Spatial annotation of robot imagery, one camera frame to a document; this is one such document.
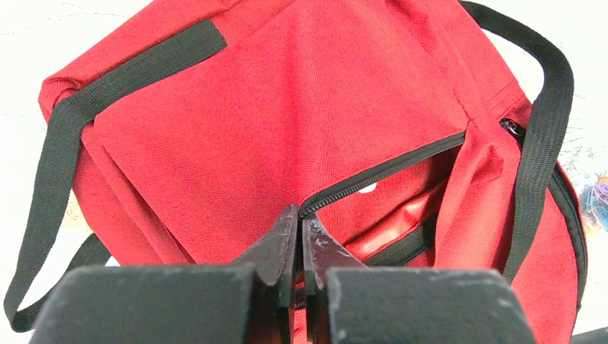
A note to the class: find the red student backpack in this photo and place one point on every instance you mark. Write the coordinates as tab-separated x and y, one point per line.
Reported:
181	137

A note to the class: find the clear cup with colourful bits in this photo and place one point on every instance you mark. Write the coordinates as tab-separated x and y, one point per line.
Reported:
593	200

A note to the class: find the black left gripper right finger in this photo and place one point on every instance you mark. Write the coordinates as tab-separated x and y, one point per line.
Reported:
348	302

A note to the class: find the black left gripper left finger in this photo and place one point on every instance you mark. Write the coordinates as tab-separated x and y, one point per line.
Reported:
249	300

